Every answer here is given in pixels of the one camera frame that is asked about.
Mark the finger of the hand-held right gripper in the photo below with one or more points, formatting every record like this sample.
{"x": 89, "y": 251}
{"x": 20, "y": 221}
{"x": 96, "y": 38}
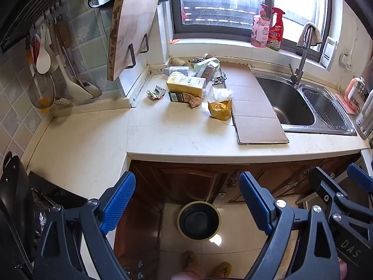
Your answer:
{"x": 360, "y": 177}
{"x": 325, "y": 186}

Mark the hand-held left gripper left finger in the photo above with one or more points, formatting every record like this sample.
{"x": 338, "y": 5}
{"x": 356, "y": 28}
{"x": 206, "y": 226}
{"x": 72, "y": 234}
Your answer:
{"x": 119, "y": 202}

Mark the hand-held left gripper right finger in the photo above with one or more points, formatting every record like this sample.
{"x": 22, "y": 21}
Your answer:
{"x": 256, "y": 202}

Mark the black round trash bin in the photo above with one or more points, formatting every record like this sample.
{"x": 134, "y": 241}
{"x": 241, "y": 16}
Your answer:
{"x": 199, "y": 221}

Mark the pink grey medicine box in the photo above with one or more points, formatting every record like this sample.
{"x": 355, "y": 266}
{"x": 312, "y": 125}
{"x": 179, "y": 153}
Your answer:
{"x": 210, "y": 71}

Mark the white appliance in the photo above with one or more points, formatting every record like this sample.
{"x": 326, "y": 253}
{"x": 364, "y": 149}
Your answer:
{"x": 367, "y": 159}

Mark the black gas stove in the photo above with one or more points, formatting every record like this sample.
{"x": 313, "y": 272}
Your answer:
{"x": 55, "y": 189}

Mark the aluminium foil sheet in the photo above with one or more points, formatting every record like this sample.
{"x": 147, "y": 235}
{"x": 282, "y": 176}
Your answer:
{"x": 42, "y": 210}

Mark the pink glass pitcher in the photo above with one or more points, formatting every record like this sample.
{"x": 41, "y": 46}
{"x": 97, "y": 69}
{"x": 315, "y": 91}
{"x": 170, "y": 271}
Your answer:
{"x": 354, "y": 93}

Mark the brown cardboard sheet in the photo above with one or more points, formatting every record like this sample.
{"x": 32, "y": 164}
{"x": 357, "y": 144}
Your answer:
{"x": 256, "y": 113}

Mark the steel sink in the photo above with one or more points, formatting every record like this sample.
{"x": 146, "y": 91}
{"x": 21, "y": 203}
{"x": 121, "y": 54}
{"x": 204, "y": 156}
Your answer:
{"x": 285, "y": 99}

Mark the yellow crumpled bag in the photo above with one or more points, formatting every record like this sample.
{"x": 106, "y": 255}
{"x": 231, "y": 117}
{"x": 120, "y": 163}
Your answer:
{"x": 220, "y": 109}

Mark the black wok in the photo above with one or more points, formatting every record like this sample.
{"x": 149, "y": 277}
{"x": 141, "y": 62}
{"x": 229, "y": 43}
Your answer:
{"x": 14, "y": 204}

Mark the clear plastic bag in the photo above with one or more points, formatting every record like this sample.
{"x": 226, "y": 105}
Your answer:
{"x": 223, "y": 93}

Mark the green red crumpled wrapper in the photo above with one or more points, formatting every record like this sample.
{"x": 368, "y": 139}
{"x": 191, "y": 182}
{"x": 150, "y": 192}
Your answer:
{"x": 156, "y": 92}

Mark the steel ladle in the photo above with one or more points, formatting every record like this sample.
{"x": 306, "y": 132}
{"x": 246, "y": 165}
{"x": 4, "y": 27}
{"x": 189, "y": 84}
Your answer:
{"x": 93, "y": 89}

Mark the white slotted spatula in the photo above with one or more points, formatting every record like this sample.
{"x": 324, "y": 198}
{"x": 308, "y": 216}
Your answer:
{"x": 62, "y": 100}

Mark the crumpled pink wrapper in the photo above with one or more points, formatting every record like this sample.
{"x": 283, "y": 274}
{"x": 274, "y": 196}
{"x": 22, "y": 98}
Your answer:
{"x": 195, "y": 100}

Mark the black small box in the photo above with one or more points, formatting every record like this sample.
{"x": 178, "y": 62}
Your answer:
{"x": 177, "y": 96}

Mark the white plastic ladle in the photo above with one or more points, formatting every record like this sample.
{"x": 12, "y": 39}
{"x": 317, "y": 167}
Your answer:
{"x": 77, "y": 89}

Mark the steel faucet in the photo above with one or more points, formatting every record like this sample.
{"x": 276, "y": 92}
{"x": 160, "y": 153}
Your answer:
{"x": 301, "y": 61}

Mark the black silver wrapper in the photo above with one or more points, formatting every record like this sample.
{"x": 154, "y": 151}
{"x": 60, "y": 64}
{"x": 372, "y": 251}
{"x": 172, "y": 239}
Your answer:
{"x": 219, "y": 80}

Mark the yellow carton box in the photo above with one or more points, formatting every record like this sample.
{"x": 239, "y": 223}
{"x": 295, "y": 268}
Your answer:
{"x": 185, "y": 85}

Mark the steel mesh strainer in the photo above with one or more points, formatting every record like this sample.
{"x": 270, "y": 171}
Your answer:
{"x": 40, "y": 92}

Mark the white small box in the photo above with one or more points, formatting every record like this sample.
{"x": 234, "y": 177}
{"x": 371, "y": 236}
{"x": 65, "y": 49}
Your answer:
{"x": 174, "y": 70}

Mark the beige cloth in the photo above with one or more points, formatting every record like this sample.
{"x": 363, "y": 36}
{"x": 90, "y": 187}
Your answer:
{"x": 316, "y": 36}

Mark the black cutting board holder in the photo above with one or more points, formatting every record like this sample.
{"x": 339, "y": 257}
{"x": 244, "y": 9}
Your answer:
{"x": 131, "y": 55}

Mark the green white wrapper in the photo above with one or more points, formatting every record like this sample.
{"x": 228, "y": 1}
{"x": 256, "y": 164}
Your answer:
{"x": 205, "y": 63}

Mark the brown lump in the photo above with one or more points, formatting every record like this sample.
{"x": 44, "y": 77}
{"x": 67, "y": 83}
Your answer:
{"x": 179, "y": 62}

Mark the red spray bottle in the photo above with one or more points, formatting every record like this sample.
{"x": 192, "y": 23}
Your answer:
{"x": 276, "y": 33}

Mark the white rice paddle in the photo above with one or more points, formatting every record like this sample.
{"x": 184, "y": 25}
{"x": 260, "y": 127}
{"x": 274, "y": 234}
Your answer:
{"x": 43, "y": 59}

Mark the pink soap bottle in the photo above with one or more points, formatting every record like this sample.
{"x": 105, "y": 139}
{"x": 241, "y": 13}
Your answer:
{"x": 260, "y": 32}

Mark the wooden cutting board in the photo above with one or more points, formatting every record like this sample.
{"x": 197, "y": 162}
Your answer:
{"x": 131, "y": 35}

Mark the dark framed window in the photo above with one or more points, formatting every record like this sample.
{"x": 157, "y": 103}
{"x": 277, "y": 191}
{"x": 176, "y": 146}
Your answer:
{"x": 221, "y": 5}

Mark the black range hood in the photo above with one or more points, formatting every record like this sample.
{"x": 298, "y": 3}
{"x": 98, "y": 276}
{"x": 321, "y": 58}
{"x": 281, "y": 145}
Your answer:
{"x": 23, "y": 11}

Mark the white wall outlet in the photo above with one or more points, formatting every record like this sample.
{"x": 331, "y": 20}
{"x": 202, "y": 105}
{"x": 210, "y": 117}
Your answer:
{"x": 345, "y": 59}

